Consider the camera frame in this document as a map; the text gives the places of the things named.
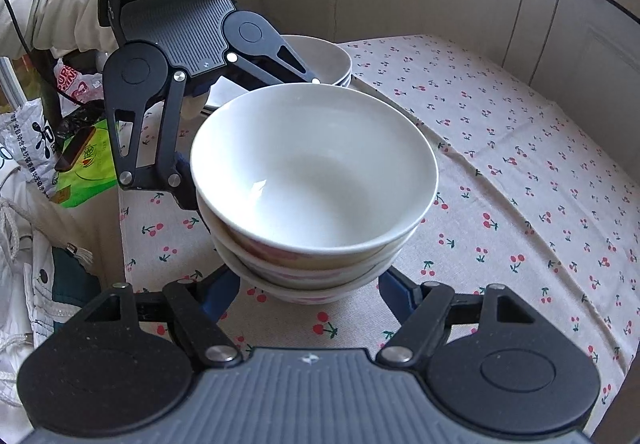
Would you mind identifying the white floral bowl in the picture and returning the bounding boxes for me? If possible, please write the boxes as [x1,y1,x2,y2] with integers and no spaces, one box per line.
[214,239,401,305]

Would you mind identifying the white fruit plate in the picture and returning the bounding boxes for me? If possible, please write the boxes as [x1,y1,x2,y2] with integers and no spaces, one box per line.
[202,34,355,118]

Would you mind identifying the white sleeved forearm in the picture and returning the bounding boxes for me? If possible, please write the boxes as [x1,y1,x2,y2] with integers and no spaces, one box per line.
[1,0,117,60]

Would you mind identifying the white kitchen cabinets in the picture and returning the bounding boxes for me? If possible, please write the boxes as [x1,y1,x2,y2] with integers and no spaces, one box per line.
[238,0,639,173]

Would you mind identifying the cherry print tablecloth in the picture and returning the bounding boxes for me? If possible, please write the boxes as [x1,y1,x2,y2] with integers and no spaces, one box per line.
[118,36,639,443]

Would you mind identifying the green plastic bag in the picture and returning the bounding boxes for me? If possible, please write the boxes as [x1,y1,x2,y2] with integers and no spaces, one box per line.
[51,120,117,208]

